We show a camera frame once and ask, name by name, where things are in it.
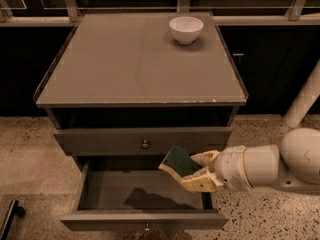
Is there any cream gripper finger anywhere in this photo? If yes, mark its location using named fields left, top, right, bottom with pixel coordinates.
left=191, top=150, right=220, bottom=168
left=180, top=167, right=224, bottom=193

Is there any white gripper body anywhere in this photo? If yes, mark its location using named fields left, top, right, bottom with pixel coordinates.
left=214, top=146, right=251, bottom=191

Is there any green and yellow sponge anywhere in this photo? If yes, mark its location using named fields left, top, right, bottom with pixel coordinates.
left=159, top=146, right=201, bottom=181

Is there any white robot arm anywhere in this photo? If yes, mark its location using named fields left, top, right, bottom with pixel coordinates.
left=180, top=62, right=320, bottom=194

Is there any grey open middle drawer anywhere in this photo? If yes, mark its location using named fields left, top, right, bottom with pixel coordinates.
left=61, top=157, right=228, bottom=231

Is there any grey top drawer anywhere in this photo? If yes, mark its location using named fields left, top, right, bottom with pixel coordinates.
left=54, top=127, right=231, bottom=156

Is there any grey drawer cabinet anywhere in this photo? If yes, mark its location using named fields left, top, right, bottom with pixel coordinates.
left=34, top=12, right=248, bottom=166

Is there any round metal top knob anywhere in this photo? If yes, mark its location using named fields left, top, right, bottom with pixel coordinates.
left=141, top=140, right=149, bottom=150

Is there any round metal knob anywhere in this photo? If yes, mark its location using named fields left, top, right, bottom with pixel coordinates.
left=143, top=223, right=152, bottom=235
left=141, top=140, right=149, bottom=150

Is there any round metal middle knob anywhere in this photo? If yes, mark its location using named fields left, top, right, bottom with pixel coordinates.
left=143, top=223, right=152, bottom=235

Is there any white ceramic bowl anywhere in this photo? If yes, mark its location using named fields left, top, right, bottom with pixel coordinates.
left=169, top=16, right=204, bottom=45

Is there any black caster wheel base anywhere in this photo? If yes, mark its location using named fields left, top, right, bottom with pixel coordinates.
left=0, top=200, right=26, bottom=240

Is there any metal railing frame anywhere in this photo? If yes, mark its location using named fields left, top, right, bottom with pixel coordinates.
left=0, top=0, right=320, bottom=26

